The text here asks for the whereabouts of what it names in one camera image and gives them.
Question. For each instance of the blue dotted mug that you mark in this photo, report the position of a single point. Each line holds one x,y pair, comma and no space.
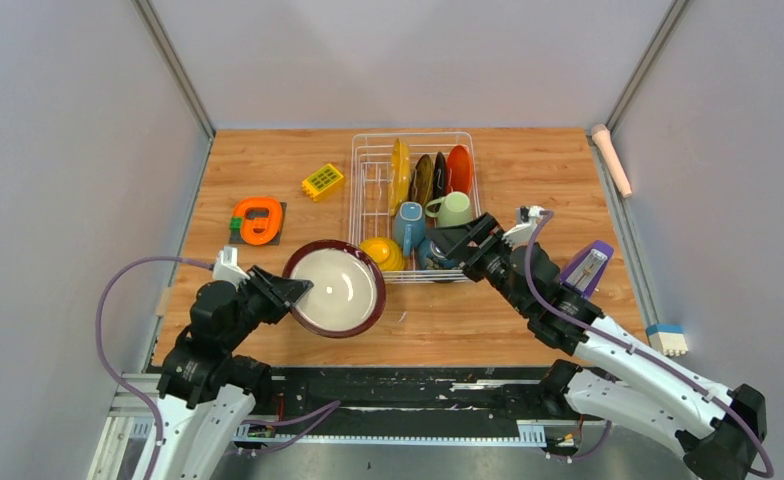
409,227

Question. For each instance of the orange handle toy on pad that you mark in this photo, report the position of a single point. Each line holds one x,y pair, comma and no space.
257,221

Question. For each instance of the olive patterned plate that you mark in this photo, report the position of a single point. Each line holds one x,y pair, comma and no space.
421,185

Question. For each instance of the yellow ribbed bowl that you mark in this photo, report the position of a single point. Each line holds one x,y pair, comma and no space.
385,252

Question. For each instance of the dark blue floral bowl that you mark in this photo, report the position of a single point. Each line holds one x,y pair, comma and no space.
430,257

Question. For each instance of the yellow toy block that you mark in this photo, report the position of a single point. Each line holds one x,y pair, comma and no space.
323,183

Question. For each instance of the white wire dish rack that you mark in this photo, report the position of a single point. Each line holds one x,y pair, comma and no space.
369,180

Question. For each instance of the yellow dotted plate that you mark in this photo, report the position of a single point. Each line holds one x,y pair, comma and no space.
399,176

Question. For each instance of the light green mug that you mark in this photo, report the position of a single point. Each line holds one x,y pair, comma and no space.
452,209

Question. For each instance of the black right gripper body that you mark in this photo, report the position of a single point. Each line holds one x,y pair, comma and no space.
496,275

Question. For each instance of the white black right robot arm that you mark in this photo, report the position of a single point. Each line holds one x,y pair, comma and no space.
716,430

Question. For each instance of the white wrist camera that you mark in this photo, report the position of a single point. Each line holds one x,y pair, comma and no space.
527,219
226,267

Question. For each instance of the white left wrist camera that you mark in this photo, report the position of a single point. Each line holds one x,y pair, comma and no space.
226,267

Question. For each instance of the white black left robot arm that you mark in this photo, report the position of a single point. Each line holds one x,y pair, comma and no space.
205,390

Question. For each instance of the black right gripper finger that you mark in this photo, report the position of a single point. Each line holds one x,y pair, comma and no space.
477,263
459,243

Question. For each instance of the white blue toy block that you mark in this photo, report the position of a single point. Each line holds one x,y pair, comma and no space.
667,339

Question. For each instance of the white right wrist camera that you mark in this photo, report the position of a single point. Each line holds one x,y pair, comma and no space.
527,219

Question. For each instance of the dark red rimmed white plate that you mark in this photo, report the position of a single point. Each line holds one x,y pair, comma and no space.
348,293

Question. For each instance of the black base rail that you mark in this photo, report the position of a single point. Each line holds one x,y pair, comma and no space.
442,407

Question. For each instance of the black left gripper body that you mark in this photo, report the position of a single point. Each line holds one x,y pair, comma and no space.
249,298

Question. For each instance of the black plate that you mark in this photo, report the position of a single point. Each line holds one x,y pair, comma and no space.
439,180

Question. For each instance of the orange plate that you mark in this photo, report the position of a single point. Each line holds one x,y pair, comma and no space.
460,170

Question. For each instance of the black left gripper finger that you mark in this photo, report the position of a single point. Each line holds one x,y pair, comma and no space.
276,307
279,290

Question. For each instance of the pink cylinder handle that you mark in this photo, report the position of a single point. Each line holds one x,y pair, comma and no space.
602,138

